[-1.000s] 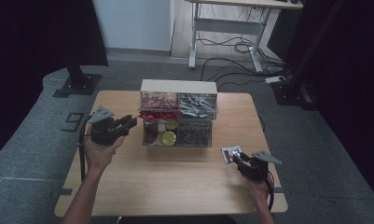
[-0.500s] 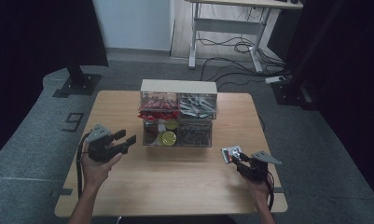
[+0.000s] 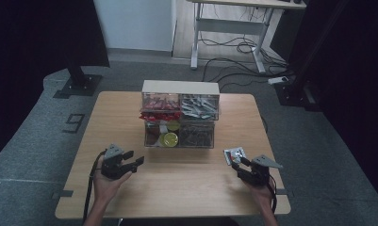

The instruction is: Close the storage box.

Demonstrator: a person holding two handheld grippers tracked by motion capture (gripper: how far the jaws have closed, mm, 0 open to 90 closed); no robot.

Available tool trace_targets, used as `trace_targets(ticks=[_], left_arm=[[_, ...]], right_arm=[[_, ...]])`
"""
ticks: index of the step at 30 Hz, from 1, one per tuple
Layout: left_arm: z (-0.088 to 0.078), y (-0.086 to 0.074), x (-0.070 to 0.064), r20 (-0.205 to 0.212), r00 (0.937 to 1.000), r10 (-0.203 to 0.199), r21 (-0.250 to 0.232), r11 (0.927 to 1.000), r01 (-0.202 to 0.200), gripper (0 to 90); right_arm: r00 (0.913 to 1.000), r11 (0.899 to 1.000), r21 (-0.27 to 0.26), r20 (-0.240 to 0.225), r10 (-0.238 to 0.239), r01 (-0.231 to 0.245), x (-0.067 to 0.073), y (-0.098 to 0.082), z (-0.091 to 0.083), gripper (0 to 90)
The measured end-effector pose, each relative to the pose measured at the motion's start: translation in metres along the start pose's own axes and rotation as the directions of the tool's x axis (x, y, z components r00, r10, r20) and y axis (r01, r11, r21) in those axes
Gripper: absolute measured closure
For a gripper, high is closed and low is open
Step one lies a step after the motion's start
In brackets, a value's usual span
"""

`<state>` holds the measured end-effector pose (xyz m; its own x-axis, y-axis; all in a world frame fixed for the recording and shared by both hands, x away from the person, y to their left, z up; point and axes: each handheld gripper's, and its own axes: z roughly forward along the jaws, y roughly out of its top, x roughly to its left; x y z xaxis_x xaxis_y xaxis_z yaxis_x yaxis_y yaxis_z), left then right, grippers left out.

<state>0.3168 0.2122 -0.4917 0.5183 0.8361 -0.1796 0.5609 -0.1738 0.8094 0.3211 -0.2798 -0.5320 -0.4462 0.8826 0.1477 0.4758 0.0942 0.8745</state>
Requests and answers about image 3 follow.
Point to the pile of silver packets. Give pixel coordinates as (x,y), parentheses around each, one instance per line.
(199,108)

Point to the small yellow-green round lid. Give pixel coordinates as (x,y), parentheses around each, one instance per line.
(173,125)

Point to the person's left hand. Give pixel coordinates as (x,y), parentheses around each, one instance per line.
(106,188)

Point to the pile of red packets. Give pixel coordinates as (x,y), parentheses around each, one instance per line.
(160,109)

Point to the person's right hand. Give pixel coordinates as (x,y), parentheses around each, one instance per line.
(262,196)

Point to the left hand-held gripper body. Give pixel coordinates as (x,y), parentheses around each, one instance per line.
(114,168)

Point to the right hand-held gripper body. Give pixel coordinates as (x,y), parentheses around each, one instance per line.
(259,174)

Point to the black slanted metal stand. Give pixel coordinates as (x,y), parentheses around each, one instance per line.
(298,84)

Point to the large yellow-green round lid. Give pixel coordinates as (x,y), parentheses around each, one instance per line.
(170,139)

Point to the single silver sachet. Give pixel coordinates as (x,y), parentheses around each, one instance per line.
(232,154)

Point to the white metal frame desk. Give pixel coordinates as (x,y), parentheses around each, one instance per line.
(230,26)

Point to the pile of brown packets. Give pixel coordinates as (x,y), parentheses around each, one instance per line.
(196,135)

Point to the white power strip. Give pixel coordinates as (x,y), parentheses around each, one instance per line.
(277,80)

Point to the clear drawer organizer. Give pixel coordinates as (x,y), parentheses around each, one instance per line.
(180,88)

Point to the dark curtain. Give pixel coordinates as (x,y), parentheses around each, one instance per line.
(36,47)
(359,94)

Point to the black stand with base plate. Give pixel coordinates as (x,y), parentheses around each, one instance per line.
(79,83)

